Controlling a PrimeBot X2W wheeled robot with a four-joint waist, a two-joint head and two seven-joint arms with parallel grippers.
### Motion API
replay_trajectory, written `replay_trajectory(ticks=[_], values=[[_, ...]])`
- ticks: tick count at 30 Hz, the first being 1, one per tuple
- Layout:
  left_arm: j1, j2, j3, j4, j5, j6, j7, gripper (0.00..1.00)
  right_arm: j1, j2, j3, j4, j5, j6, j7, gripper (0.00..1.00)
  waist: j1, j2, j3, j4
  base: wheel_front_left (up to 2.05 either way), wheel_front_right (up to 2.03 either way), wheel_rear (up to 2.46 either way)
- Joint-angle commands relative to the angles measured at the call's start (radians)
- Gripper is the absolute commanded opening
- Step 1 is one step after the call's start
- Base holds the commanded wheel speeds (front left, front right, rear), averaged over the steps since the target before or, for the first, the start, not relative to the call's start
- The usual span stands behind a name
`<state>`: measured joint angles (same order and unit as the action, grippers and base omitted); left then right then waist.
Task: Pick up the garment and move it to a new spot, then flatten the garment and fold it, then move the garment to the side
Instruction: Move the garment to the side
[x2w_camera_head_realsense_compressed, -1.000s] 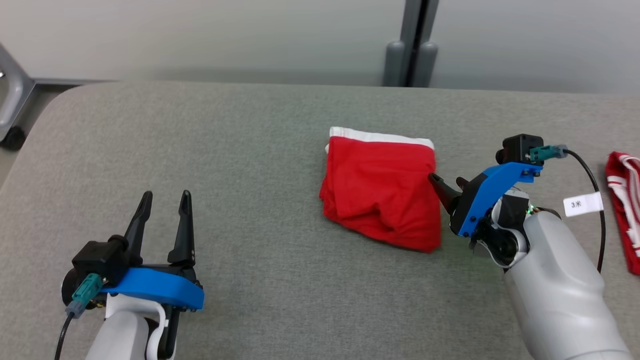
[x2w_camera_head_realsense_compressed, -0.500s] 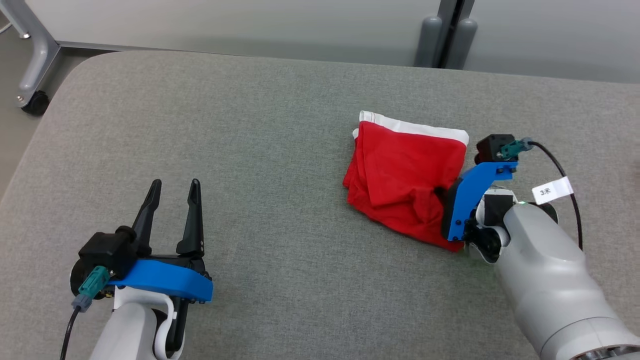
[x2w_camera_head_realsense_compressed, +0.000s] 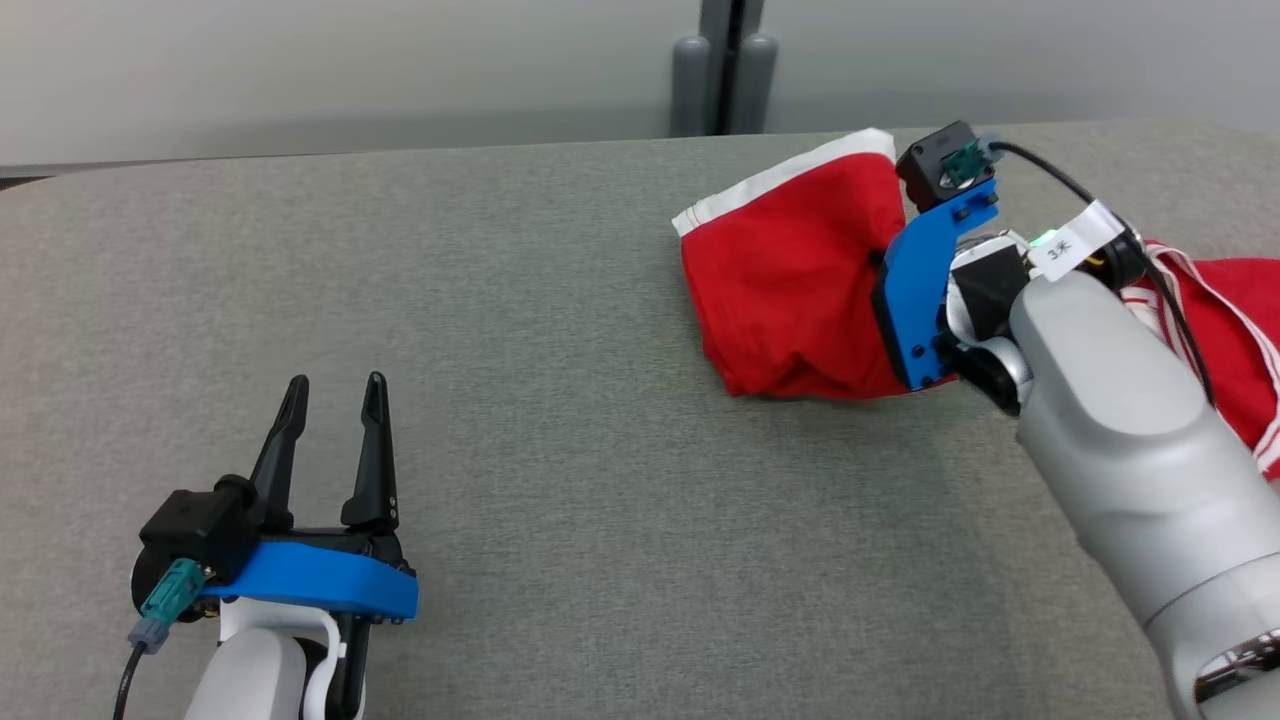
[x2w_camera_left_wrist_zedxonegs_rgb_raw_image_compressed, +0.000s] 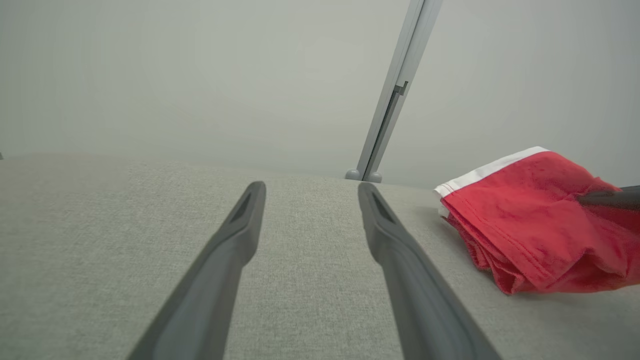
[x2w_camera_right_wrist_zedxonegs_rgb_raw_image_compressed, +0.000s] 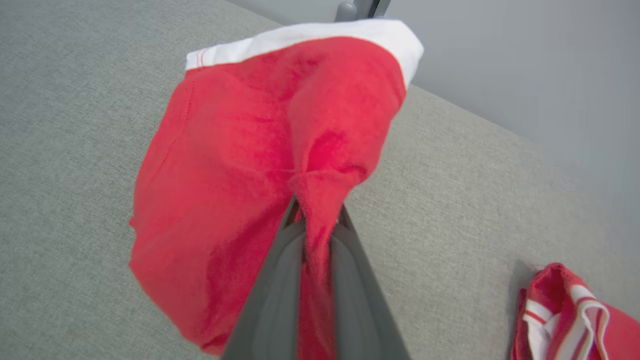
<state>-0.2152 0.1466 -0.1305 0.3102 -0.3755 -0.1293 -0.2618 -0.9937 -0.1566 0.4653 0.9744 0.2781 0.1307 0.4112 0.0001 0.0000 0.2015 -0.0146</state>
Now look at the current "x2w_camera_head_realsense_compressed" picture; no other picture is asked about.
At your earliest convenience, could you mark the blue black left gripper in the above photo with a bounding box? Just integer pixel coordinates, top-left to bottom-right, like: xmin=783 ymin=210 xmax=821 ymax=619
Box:
xmin=195 ymin=371 xmax=421 ymax=626

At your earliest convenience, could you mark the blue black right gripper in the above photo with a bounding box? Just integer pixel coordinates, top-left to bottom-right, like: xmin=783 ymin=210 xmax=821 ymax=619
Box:
xmin=872 ymin=178 xmax=1001 ymax=393

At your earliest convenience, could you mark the red white basketball jersey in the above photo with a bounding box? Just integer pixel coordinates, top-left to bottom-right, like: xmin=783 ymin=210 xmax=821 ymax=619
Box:
xmin=672 ymin=127 xmax=961 ymax=403

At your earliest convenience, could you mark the red garment white striped trim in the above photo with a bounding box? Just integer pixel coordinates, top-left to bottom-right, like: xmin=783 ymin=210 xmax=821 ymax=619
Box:
xmin=1118 ymin=238 xmax=1280 ymax=481

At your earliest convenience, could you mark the teal right camera connector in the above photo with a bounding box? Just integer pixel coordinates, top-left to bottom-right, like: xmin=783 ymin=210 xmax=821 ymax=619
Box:
xmin=945 ymin=135 xmax=1001 ymax=186

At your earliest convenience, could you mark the teal camera connector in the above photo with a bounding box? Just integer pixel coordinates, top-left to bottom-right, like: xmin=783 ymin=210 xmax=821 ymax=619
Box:
xmin=945 ymin=135 xmax=1001 ymax=186
xmin=128 ymin=558 xmax=208 ymax=653

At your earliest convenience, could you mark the white right cable label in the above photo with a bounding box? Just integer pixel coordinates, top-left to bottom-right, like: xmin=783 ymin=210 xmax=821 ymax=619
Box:
xmin=1028 ymin=200 xmax=1129 ymax=281

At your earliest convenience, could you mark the black right camera cable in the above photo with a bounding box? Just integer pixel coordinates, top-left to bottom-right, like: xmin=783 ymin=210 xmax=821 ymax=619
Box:
xmin=985 ymin=140 xmax=1216 ymax=406

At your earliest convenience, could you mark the black camera cable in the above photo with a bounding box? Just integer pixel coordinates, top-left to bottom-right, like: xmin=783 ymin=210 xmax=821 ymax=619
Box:
xmin=985 ymin=140 xmax=1216 ymax=406
xmin=112 ymin=640 xmax=151 ymax=720

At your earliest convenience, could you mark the teal left camera connector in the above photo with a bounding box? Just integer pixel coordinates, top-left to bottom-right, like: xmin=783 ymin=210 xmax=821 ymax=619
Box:
xmin=128 ymin=558 xmax=208 ymax=653

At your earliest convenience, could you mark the black left camera cable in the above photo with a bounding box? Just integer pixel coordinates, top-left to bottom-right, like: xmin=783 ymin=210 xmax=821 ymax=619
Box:
xmin=112 ymin=640 xmax=151 ymax=720

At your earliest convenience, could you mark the grey partition post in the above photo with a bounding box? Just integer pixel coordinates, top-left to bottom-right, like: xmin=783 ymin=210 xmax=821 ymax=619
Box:
xmin=670 ymin=0 xmax=779 ymax=137

